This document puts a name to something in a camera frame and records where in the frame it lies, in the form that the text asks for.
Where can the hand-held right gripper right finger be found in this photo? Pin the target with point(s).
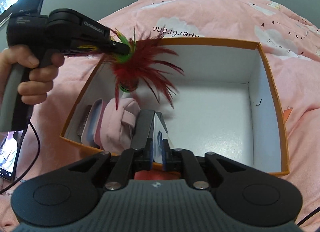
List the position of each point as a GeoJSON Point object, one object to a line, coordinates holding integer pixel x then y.
{"type": "Point", "coordinates": [165, 153]}

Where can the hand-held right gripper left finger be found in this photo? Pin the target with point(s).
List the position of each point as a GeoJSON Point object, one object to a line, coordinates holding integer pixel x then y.
{"type": "Point", "coordinates": [150, 153]}

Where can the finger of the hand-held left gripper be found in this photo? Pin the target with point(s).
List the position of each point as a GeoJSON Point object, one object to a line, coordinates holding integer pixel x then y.
{"type": "Point", "coordinates": [80, 51]}
{"type": "Point", "coordinates": [117, 47]}

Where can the red feather shuttlecock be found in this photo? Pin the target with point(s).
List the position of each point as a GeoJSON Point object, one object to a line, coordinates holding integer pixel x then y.
{"type": "Point", "coordinates": [140, 62]}

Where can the pink fabric pouch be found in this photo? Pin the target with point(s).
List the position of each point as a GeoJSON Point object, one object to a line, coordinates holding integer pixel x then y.
{"type": "Point", "coordinates": [112, 122]}

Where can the orange cardboard box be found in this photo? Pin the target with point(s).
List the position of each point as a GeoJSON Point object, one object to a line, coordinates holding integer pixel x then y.
{"type": "Point", "coordinates": [212, 122]}

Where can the pink and grey case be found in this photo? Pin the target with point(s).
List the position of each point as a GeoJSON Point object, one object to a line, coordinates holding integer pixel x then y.
{"type": "Point", "coordinates": [92, 122]}

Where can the person's left hand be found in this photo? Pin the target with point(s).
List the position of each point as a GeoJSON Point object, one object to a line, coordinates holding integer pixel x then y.
{"type": "Point", "coordinates": [40, 82]}

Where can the pink printed blanket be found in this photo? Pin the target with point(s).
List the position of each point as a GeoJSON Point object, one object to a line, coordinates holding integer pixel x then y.
{"type": "Point", "coordinates": [200, 9]}

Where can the smartphone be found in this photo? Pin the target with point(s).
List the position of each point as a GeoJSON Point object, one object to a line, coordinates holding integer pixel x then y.
{"type": "Point", "coordinates": [7, 154]}

